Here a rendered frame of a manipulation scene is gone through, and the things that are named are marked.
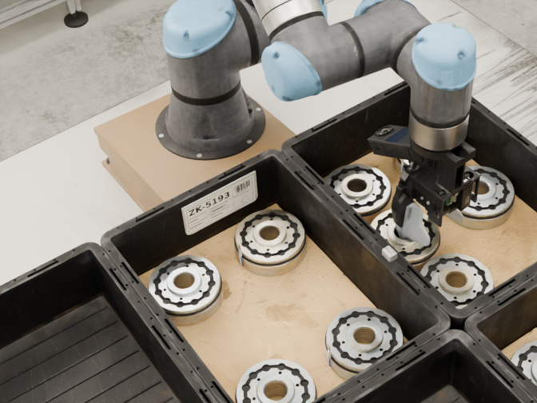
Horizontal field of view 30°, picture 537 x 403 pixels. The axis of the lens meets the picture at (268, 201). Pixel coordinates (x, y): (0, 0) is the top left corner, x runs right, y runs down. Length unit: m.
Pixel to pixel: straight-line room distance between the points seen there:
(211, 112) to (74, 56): 1.63
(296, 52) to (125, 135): 0.58
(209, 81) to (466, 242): 0.47
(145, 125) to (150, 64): 1.41
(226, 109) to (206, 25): 0.16
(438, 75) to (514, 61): 0.80
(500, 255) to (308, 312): 0.29
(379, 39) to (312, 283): 0.37
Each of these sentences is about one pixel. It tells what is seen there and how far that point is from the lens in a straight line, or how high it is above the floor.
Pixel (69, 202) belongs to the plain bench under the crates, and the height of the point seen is 0.70.
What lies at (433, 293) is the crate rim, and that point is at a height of 0.93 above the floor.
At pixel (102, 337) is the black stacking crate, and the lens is 1.41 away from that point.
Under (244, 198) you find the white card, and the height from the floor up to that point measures 0.87.
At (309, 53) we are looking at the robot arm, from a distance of 1.23.
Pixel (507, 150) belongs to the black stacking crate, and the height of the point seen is 0.90.
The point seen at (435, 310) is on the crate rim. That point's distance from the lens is 1.28.
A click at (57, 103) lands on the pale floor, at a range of 3.08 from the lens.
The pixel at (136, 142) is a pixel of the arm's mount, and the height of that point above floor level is 0.79.
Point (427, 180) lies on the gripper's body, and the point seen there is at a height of 0.99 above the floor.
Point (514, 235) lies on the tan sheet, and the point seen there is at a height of 0.83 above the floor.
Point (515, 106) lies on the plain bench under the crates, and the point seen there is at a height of 0.70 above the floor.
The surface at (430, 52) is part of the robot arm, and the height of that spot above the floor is 1.20.
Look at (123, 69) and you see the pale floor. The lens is 3.15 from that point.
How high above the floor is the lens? 1.95
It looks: 47 degrees down
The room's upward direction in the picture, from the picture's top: 5 degrees counter-clockwise
